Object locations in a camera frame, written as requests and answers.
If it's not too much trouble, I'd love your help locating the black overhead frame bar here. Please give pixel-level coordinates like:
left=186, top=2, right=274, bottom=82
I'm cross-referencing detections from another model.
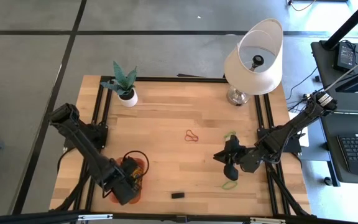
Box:
left=0, top=210, right=358, bottom=224

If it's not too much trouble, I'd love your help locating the orange plastic bin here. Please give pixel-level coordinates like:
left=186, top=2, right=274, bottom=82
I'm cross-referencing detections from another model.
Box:
left=108, top=157, right=146, bottom=206

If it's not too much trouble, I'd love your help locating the white shade silver table lamp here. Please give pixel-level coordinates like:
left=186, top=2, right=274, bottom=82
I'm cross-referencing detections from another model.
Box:
left=223, top=17, right=285, bottom=107

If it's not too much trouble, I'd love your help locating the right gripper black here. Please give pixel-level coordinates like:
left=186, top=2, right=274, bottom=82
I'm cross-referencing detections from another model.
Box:
left=213, top=135, right=264, bottom=182

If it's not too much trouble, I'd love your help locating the thick black pole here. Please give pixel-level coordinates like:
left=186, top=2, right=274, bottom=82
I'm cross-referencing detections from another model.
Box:
left=321, top=0, right=358, bottom=50

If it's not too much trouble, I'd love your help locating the orange rubber band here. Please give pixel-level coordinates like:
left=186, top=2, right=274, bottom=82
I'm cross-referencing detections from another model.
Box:
left=134, top=166, right=145, bottom=187

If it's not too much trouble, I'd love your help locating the black desk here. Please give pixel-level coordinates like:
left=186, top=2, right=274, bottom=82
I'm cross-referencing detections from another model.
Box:
left=300, top=39, right=358, bottom=187

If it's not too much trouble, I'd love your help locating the white paper sheet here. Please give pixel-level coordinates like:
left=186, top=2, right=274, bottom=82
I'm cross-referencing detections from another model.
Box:
left=298, top=133, right=310, bottom=147

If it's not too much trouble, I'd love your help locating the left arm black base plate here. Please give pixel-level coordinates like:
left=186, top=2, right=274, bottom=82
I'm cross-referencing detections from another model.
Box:
left=58, top=123, right=108, bottom=150

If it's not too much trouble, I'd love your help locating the green plant in white pot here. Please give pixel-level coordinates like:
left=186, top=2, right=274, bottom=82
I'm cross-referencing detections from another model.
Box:
left=99, top=60, right=139, bottom=108

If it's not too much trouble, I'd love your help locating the black diagonal frame strut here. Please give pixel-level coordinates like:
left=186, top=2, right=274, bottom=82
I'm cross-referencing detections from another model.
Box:
left=266, top=157, right=313, bottom=218
left=50, top=149, right=101, bottom=212

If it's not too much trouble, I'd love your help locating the black floor cable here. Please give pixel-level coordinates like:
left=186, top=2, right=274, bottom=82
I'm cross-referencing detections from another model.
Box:
left=286, top=66, right=319, bottom=101

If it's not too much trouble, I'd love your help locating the black frame rail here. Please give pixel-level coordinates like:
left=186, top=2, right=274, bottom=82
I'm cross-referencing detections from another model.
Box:
left=263, top=93, right=291, bottom=216
left=253, top=93, right=280, bottom=216
left=72, top=76, right=105, bottom=212
left=101, top=75, right=229, bottom=84
left=85, top=81, right=113, bottom=212

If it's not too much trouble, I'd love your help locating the silver metal bracket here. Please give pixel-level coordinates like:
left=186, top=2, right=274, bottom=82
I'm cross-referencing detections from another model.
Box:
left=77, top=213, right=114, bottom=222
left=249, top=217, right=287, bottom=224

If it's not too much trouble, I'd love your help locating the thin white cord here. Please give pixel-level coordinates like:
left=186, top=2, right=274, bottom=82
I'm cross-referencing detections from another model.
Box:
left=323, top=49, right=358, bottom=93

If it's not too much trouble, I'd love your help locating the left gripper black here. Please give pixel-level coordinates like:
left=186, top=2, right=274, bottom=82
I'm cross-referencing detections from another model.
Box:
left=103, top=157, right=143, bottom=206

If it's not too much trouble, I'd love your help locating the black power adapter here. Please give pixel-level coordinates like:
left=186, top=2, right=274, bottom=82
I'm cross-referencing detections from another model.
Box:
left=333, top=41, right=357, bottom=73

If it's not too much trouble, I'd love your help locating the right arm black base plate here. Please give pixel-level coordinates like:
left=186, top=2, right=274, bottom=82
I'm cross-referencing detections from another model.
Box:
left=257, top=128, right=303, bottom=154

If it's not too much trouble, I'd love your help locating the left wrist camera black cable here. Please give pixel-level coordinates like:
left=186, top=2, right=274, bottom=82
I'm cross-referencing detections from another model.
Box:
left=101, top=150, right=150, bottom=199

